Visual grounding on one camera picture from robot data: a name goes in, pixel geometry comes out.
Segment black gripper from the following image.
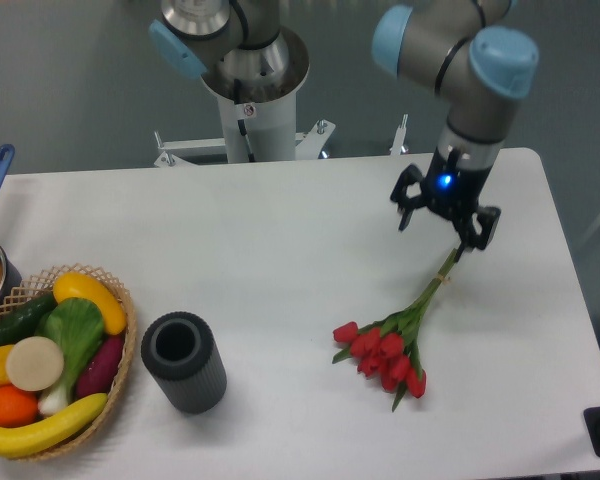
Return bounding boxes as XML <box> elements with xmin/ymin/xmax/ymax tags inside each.
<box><xmin>390</xmin><ymin>150</ymin><xmax>501</xmax><ymax>263</ymax></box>

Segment yellow squash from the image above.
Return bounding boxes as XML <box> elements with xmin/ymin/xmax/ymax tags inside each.
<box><xmin>52</xmin><ymin>271</ymin><xmax>127</xmax><ymax>335</ymax></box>

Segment woven wicker basket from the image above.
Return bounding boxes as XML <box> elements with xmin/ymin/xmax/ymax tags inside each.
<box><xmin>0</xmin><ymin>264</ymin><xmax>137</xmax><ymax>461</ymax></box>

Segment dark grey ribbed vase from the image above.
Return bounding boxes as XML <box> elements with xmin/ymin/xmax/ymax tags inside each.
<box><xmin>141</xmin><ymin>311</ymin><xmax>227</xmax><ymax>414</ymax></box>

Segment black cable on pedestal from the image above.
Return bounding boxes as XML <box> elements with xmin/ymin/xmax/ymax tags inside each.
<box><xmin>232</xmin><ymin>78</ymin><xmax>257</xmax><ymax>163</ymax></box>

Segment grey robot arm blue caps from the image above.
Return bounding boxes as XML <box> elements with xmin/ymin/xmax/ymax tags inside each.
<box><xmin>148</xmin><ymin>1</ymin><xmax>539</xmax><ymax>252</ymax></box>

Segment green cucumber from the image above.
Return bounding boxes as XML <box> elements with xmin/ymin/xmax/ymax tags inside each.
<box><xmin>0</xmin><ymin>292</ymin><xmax>57</xmax><ymax>347</ymax></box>

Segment green bok choy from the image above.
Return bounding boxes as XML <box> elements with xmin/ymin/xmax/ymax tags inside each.
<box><xmin>36</xmin><ymin>298</ymin><xmax>104</xmax><ymax>417</ymax></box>

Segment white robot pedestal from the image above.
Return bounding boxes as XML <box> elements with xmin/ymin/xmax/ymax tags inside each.
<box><xmin>154</xmin><ymin>97</ymin><xmax>336</xmax><ymax>168</ymax></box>

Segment orange fruit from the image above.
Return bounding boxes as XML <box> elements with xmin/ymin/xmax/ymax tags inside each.
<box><xmin>0</xmin><ymin>385</ymin><xmax>38</xmax><ymax>428</ymax></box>

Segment beige round disc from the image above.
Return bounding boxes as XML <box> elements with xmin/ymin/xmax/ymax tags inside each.
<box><xmin>5</xmin><ymin>336</ymin><xmax>64</xmax><ymax>392</ymax></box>

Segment red tulip bouquet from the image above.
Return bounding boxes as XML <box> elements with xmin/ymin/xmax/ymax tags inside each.
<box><xmin>331</xmin><ymin>249</ymin><xmax>460</xmax><ymax>410</ymax></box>

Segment yellow banana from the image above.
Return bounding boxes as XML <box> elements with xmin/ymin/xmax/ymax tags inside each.
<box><xmin>0</xmin><ymin>393</ymin><xmax>108</xmax><ymax>459</ymax></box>

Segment purple sweet potato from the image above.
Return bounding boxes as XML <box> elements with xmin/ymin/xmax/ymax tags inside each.
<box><xmin>75</xmin><ymin>336</ymin><xmax>124</xmax><ymax>399</ymax></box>

